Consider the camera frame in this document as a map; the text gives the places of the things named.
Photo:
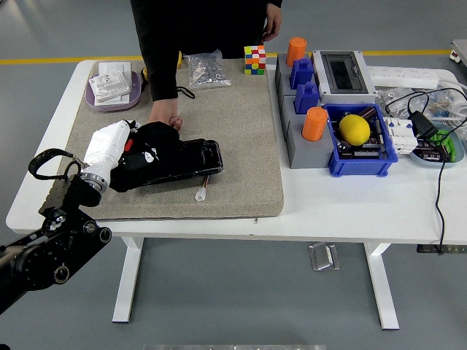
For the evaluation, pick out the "yellow lemon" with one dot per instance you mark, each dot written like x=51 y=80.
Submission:
x=354 y=130

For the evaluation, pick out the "grey windowed electrical box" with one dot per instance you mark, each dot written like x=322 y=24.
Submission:
x=343 y=74

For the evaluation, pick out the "white socket module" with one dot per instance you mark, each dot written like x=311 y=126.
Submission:
x=109 y=85

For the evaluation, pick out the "white power strip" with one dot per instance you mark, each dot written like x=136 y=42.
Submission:
x=401 y=76

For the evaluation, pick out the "orange cylinder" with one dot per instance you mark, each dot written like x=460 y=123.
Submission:
x=314 y=124
x=296 y=49

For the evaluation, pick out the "white circuit breaker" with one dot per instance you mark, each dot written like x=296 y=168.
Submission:
x=399 y=136

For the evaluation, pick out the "person's right hand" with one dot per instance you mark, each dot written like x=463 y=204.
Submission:
x=164 y=111

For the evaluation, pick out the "clear bag of washers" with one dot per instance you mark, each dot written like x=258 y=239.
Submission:
x=208 y=71

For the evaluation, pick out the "brown cylinder part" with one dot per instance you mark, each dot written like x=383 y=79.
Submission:
x=367 y=112

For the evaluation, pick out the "large white switch plate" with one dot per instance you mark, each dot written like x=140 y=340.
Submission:
x=109 y=67

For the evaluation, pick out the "black table control box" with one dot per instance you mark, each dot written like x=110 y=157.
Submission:
x=425 y=249

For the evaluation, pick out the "clear bags of parts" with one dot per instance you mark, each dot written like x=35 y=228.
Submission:
x=390 y=96

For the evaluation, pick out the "grey cart with red wheel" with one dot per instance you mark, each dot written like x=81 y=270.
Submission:
x=460 y=49

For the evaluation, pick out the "person's left hand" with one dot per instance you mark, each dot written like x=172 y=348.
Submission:
x=274 y=20

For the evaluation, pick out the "person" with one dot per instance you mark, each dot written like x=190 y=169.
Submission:
x=200 y=25

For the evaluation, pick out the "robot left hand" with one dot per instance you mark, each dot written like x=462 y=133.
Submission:
x=106 y=146

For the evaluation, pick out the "blue plastic block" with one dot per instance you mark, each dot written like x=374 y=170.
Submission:
x=307 y=99
x=302 y=74

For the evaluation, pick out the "colourful puzzle cube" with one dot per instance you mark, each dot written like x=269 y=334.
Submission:
x=254 y=60

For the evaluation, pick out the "green terminal block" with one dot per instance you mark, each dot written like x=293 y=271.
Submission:
x=447 y=140

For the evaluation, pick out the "light blue dish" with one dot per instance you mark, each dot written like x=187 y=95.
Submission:
x=419 y=157

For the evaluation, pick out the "white table leg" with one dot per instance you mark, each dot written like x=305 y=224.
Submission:
x=381 y=284
x=127 y=277

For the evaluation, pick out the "grey-brown mat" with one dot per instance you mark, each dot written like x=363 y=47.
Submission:
x=237 y=146

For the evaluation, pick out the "blue plastic bin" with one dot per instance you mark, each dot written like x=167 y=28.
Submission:
x=359 y=166

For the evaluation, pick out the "grey base block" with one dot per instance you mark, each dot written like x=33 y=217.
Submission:
x=282 y=78
x=310 y=153

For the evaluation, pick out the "purple oval tray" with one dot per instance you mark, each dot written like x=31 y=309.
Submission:
x=135 y=98

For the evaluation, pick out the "silver metal floor plate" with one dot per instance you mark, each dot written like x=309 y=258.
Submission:
x=323 y=257

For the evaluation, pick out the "black power adapter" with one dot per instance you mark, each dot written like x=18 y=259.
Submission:
x=423 y=124

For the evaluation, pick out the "dark circuit board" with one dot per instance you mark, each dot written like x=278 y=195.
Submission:
x=365 y=150

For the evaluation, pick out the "person's right forearm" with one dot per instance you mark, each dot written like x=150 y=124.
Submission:
x=160 y=73

